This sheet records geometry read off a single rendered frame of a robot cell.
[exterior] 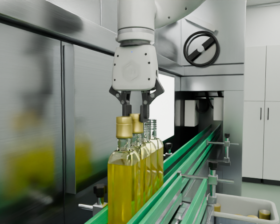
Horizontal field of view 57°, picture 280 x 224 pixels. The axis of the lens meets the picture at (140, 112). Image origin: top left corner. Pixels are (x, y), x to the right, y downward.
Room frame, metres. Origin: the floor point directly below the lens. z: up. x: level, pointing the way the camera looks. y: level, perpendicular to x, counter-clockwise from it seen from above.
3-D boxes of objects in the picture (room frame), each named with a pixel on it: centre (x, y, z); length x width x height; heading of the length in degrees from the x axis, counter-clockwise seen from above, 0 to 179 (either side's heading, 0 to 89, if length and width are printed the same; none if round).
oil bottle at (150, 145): (0.65, -0.01, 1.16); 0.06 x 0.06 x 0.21; 67
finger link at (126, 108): (0.61, 0.04, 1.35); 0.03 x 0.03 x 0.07; 68
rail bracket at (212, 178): (0.78, -0.20, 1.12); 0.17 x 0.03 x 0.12; 68
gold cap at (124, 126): (0.55, 0.03, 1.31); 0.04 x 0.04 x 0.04
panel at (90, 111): (1.00, -0.01, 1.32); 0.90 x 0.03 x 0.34; 158
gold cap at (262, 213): (0.86, -0.42, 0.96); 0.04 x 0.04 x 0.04
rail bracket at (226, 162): (1.37, -0.44, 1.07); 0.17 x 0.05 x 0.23; 68
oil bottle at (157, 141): (0.71, -0.03, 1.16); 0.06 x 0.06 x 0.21; 67
